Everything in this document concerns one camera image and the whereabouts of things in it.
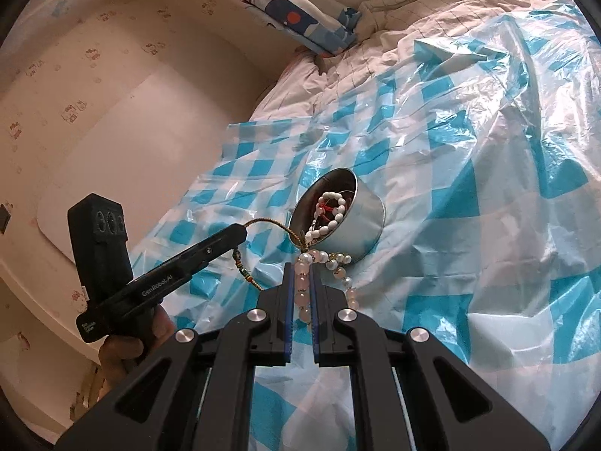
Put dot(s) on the whale print pillow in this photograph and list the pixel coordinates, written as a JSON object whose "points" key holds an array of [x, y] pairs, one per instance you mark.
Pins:
{"points": [[291, 14]]}

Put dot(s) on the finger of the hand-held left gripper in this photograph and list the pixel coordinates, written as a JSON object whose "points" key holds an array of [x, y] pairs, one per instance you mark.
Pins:
{"points": [[216, 244]]}

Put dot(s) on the dark wall switch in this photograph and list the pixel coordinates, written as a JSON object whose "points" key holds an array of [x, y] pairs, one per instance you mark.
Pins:
{"points": [[4, 218]]}

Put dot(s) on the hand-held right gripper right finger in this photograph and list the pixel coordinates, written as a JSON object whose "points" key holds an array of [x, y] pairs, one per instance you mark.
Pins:
{"points": [[317, 324]]}

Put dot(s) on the blue checked plastic sheet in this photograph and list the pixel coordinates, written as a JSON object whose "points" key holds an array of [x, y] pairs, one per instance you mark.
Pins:
{"points": [[469, 197]]}

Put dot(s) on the white rounded panel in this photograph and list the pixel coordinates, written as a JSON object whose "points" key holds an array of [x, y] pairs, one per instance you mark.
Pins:
{"points": [[141, 159]]}

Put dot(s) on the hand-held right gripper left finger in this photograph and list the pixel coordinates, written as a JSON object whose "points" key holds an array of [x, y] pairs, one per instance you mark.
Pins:
{"points": [[287, 319]]}

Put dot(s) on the white striped duvet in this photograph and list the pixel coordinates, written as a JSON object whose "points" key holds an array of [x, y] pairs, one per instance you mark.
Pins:
{"points": [[357, 75]]}

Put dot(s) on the round metal tin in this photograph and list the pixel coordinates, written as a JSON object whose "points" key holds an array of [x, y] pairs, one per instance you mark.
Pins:
{"points": [[357, 230]]}

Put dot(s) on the person's left hand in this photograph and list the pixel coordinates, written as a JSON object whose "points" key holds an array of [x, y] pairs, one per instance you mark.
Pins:
{"points": [[117, 352]]}

